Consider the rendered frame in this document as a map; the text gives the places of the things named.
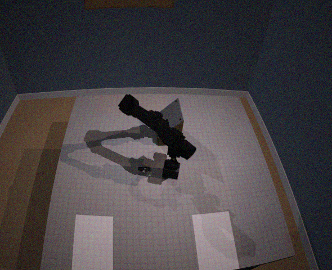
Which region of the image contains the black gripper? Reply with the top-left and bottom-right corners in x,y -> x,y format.
164,147 -> 180,170

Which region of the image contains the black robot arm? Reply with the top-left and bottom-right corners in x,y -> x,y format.
118,94 -> 196,160

